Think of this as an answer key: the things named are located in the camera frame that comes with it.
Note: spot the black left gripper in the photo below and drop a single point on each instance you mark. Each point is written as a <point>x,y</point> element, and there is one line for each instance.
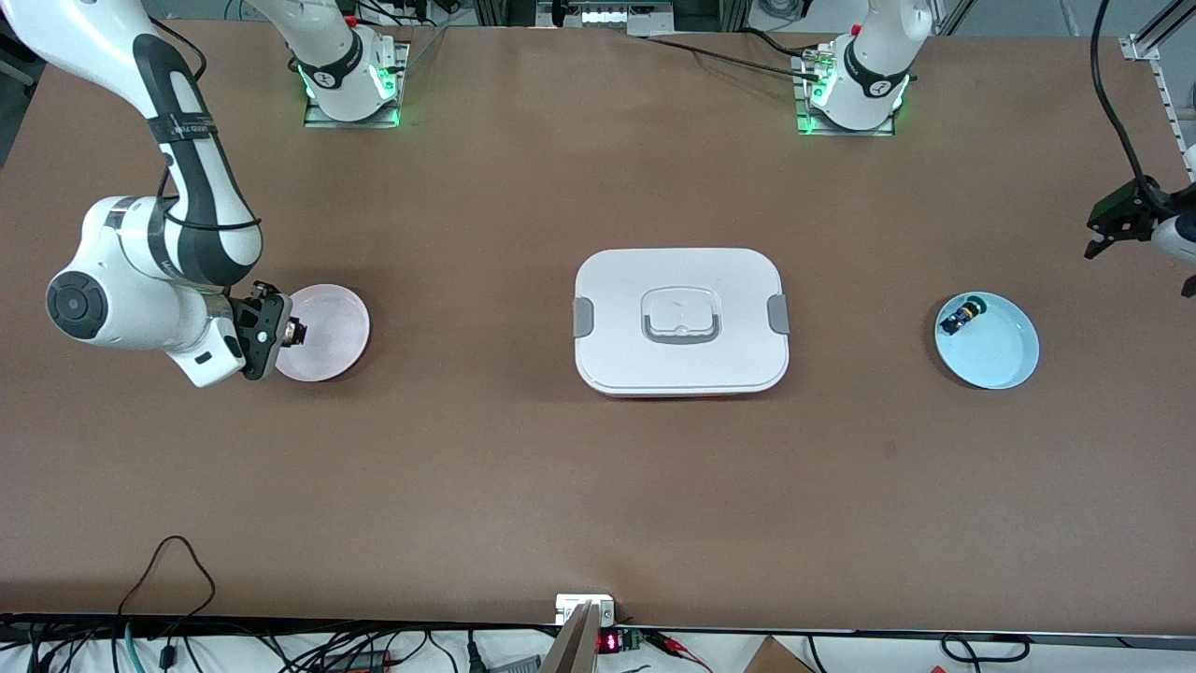
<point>1128,207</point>

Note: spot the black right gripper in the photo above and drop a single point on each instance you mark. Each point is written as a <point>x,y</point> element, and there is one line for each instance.
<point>245,309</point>

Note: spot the orange switch module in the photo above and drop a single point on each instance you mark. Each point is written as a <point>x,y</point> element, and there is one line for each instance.
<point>297,332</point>

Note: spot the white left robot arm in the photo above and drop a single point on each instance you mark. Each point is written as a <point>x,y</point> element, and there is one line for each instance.
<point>869,65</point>

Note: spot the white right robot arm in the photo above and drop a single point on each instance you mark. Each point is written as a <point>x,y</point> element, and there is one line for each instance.
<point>140,280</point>

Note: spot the pale pink round plate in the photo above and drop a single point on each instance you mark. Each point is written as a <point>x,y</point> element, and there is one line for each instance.
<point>332,341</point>

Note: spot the light blue round plate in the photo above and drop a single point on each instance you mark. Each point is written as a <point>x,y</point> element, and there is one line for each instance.
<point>995,350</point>

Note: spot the black power adapter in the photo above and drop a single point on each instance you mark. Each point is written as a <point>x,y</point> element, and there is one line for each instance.
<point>360,661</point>

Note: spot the small white box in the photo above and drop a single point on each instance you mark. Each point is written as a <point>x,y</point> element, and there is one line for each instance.
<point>570,606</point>

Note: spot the white lidded container box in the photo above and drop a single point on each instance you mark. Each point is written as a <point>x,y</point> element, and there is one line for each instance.
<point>682,365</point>

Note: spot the grey metal bar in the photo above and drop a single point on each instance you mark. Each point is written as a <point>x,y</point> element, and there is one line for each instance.
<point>575,650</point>

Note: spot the red LED display board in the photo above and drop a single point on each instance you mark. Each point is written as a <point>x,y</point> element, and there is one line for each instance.
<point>609,642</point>

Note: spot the white power strip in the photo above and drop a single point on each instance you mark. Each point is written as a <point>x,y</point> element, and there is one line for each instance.
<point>617,16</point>

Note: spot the red clip leads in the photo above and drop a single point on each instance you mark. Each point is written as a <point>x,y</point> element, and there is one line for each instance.
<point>677,645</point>

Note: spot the brown cardboard piece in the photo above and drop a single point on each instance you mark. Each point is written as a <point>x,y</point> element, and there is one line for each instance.
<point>775,659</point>

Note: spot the green blue switch module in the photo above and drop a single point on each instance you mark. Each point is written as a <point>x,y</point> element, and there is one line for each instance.
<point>955,322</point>

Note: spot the aluminium extrusion frame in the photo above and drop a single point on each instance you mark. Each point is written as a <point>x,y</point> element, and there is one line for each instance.
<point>1145,45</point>

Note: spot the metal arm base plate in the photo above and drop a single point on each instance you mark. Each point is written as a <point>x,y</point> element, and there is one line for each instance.
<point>846,132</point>
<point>322,122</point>

